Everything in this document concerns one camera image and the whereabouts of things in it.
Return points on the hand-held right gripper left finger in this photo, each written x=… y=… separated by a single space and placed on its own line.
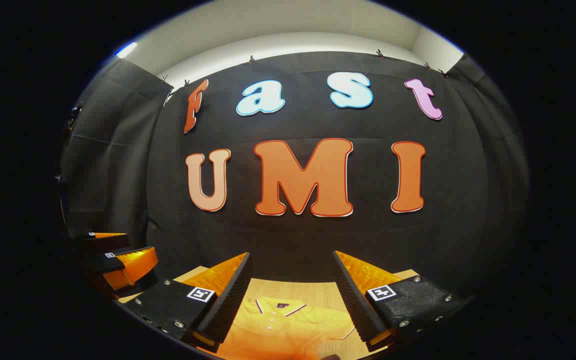
x=230 y=295

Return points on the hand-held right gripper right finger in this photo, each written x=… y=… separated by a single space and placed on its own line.
x=355 y=300

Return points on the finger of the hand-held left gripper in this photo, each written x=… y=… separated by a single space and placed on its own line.
x=110 y=236
x=133 y=265

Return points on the orange T-shirt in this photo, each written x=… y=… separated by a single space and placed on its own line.
x=293 y=330

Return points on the ceiling light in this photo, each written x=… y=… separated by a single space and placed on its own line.
x=127 y=50

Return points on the row of metal cloth clips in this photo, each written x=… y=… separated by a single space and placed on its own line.
x=251 y=59

